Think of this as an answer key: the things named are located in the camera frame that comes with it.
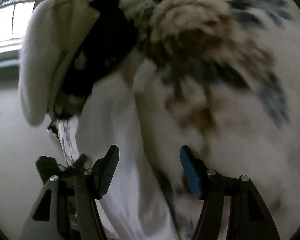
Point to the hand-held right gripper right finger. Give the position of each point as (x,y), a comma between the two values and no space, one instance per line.
(191,172)

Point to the floral printed blanket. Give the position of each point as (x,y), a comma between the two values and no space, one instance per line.
(240,142)

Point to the window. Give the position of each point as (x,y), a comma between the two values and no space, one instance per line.
(5,25)

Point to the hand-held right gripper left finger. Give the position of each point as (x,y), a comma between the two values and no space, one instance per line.
(107,170)

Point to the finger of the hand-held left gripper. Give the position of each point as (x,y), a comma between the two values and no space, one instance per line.
(46,165)
(80,160)

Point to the white speckled small garment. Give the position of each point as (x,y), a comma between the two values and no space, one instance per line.
(68,142)

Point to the white plain garment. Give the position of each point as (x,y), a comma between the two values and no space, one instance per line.
(120,155)

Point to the black cloth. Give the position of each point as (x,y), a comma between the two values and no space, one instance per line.
(107,42)

